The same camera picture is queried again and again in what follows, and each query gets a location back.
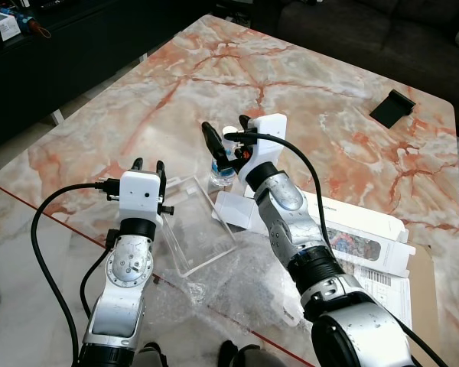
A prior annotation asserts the small clear plastic bottle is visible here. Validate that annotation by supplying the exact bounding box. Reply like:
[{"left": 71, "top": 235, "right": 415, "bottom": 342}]
[{"left": 210, "top": 125, "right": 239, "bottom": 189}]

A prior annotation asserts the clear plastic tray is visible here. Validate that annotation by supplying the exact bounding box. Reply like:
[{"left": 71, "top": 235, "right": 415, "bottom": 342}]
[{"left": 161, "top": 175, "right": 239, "bottom": 278}]

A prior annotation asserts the black low cabinet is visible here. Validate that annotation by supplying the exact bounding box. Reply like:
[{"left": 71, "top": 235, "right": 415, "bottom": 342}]
[{"left": 0, "top": 0, "right": 219, "bottom": 156}]

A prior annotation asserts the black phone stand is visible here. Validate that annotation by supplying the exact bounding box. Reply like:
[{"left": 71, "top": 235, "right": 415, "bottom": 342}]
[{"left": 369, "top": 89, "right": 416, "bottom": 130}]

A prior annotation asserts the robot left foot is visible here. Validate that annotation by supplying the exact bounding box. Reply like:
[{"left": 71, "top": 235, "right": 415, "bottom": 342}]
[{"left": 133, "top": 343, "right": 170, "bottom": 367}]

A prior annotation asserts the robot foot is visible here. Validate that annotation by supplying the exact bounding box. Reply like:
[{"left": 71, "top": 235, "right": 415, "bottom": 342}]
[
  {"left": 133, "top": 343, "right": 170, "bottom": 367},
  {"left": 216, "top": 339, "right": 285, "bottom": 367}
]

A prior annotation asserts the white cardboard packaging box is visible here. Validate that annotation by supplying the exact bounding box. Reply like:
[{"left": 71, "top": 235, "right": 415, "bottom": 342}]
[{"left": 213, "top": 190, "right": 416, "bottom": 278}]

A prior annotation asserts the dark grey sofa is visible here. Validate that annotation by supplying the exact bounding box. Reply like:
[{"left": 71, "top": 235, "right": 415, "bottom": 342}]
[{"left": 214, "top": 0, "right": 459, "bottom": 138}]

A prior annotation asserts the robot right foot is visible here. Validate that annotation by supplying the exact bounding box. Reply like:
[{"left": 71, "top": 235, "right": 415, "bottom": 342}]
[{"left": 216, "top": 339, "right": 285, "bottom": 367}]

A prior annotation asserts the orange and black tool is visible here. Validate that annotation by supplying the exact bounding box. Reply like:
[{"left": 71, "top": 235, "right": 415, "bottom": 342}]
[{"left": 24, "top": 17, "right": 53, "bottom": 39}]

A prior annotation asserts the small white box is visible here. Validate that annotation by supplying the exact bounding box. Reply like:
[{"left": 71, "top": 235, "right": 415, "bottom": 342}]
[{"left": 0, "top": 11, "right": 23, "bottom": 44}]

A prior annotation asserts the white paper with barcode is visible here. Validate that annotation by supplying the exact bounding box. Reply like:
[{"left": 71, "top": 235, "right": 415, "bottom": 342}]
[{"left": 350, "top": 262, "right": 415, "bottom": 331}]

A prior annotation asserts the brown cardboard sheet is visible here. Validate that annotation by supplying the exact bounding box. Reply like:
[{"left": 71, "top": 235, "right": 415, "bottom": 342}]
[{"left": 404, "top": 243, "right": 446, "bottom": 367}]

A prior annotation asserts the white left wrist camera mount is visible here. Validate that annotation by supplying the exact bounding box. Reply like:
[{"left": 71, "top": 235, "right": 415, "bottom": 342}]
[{"left": 119, "top": 171, "right": 164, "bottom": 225}]

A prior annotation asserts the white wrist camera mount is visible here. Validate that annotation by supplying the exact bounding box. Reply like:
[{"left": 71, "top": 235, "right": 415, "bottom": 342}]
[
  {"left": 239, "top": 114, "right": 290, "bottom": 174},
  {"left": 119, "top": 171, "right": 164, "bottom": 225}
]

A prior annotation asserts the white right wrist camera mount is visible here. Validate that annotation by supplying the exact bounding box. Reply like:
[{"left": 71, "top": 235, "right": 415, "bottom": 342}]
[{"left": 239, "top": 114, "right": 290, "bottom": 174}]

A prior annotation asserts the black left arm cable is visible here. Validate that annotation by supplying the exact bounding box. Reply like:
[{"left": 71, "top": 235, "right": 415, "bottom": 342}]
[{"left": 31, "top": 177, "right": 123, "bottom": 366}]

